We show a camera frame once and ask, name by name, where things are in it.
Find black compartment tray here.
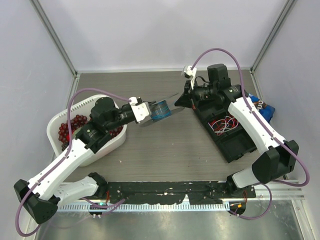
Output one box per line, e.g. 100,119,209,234
192,101,257,163

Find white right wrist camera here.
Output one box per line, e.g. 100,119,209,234
181,65,197,90

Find grey perforated cable spool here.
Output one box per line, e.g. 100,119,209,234
139,92,185,128

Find white slotted cable duct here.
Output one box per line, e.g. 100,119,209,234
57,201,230,213

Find white wire bundle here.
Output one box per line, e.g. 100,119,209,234
211,114,238,137

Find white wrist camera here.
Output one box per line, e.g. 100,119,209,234
181,65,197,90
129,96,151,124

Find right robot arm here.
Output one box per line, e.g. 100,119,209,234
175,63,299,198

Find blue Doritos chip bag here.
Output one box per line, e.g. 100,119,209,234
248,93,276,123

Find red wire bundle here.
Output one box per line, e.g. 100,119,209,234
208,112,240,133

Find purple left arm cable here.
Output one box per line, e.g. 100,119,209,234
14,87,132,237

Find aluminium frame post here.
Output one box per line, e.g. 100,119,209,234
250,0,297,75
29,0,81,76

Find left aluminium frame post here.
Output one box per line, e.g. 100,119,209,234
29,0,81,76

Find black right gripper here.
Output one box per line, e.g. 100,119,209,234
176,78,218,109

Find white plastic fruit basket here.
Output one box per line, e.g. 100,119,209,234
46,94,127,167

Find dark red grape bunch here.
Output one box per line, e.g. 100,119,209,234
58,114,88,144

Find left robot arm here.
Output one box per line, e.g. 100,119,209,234
13,96,151,225

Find blue cable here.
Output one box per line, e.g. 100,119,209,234
149,99,172,122

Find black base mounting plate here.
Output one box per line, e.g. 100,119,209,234
87,181,256,205

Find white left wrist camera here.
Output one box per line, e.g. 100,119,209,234
129,96,151,124

